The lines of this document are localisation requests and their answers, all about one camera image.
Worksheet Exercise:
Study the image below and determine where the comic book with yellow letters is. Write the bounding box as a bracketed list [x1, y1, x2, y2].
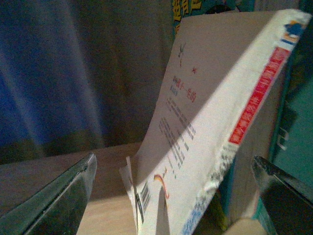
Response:
[171, 0, 255, 38]

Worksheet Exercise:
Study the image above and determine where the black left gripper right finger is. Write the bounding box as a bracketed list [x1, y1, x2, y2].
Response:
[252, 156, 313, 235]

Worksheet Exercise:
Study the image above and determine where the teal standing book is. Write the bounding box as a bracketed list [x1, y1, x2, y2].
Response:
[227, 24, 313, 235]

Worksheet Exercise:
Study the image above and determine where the white paperback book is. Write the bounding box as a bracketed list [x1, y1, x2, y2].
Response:
[120, 9, 312, 235]

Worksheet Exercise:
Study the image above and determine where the dark curtain behind shelf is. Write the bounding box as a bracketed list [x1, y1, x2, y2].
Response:
[0, 0, 173, 164]

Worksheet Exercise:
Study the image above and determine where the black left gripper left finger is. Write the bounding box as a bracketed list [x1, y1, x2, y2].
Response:
[0, 153, 97, 235]

